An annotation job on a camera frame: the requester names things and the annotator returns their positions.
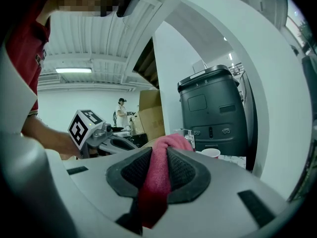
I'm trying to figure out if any dark grey boxy machine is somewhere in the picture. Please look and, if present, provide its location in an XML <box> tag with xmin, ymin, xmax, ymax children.
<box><xmin>177</xmin><ymin>64</ymin><xmax>250</xmax><ymax>158</ymax></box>

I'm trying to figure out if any brown wooden staircase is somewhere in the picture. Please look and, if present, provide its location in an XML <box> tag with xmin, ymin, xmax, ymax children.
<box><xmin>132</xmin><ymin>37</ymin><xmax>161</xmax><ymax>89</ymax></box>

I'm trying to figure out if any red plastic cup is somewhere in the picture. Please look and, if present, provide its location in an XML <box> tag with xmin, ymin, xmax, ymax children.
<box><xmin>201</xmin><ymin>148</ymin><xmax>221</xmax><ymax>160</ymax></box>

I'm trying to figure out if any person's left forearm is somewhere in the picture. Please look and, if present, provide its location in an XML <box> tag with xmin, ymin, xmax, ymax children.
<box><xmin>21</xmin><ymin>115</ymin><xmax>82</xmax><ymax>160</ymax></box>

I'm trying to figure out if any person's red shirt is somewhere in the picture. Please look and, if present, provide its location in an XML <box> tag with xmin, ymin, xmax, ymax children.
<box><xmin>4</xmin><ymin>0</ymin><xmax>52</xmax><ymax>136</ymax></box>

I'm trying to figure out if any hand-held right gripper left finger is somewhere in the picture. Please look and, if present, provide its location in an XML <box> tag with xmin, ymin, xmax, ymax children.
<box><xmin>63</xmin><ymin>147</ymin><xmax>152</xmax><ymax>236</ymax></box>

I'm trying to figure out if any large glass window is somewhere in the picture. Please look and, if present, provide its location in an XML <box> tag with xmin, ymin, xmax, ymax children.
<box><xmin>284</xmin><ymin>0</ymin><xmax>313</xmax><ymax>57</ymax></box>

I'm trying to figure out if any large cardboard box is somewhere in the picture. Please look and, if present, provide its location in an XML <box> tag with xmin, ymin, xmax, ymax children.
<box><xmin>133</xmin><ymin>89</ymin><xmax>166</xmax><ymax>142</ymax></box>

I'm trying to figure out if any black head-worn camera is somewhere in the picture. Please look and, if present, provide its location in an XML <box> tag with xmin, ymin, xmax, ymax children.
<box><xmin>116</xmin><ymin>0</ymin><xmax>142</xmax><ymax>18</ymax></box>

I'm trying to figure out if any tall black panel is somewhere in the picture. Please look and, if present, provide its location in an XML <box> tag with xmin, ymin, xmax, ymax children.
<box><xmin>239</xmin><ymin>72</ymin><xmax>259</xmax><ymax>171</ymax></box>

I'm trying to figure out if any red cloth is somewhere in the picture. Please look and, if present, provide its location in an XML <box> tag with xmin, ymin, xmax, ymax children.
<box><xmin>137</xmin><ymin>132</ymin><xmax>194</xmax><ymax>230</ymax></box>

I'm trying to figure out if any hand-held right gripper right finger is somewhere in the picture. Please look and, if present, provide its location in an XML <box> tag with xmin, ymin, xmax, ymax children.
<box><xmin>151</xmin><ymin>147</ymin><xmax>289</xmax><ymax>238</ymax></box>

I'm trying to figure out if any chrome faucet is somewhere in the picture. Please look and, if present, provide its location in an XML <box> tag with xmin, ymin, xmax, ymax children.
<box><xmin>172</xmin><ymin>128</ymin><xmax>196</xmax><ymax>152</ymax></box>

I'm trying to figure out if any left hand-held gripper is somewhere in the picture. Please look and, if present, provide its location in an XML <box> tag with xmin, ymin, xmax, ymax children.
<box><xmin>67</xmin><ymin>109</ymin><xmax>140</xmax><ymax>159</ymax></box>

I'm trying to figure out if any black balcony railing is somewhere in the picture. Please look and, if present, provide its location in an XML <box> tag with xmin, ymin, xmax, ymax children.
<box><xmin>229</xmin><ymin>62</ymin><xmax>245</xmax><ymax>75</ymax></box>

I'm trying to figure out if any ceiling tube light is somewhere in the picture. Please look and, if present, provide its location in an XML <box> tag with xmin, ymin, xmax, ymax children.
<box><xmin>54</xmin><ymin>67</ymin><xmax>93</xmax><ymax>74</ymax></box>

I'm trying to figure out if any white box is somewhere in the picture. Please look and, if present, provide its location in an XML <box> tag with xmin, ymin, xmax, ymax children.
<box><xmin>192</xmin><ymin>59</ymin><xmax>207</xmax><ymax>73</ymax></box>

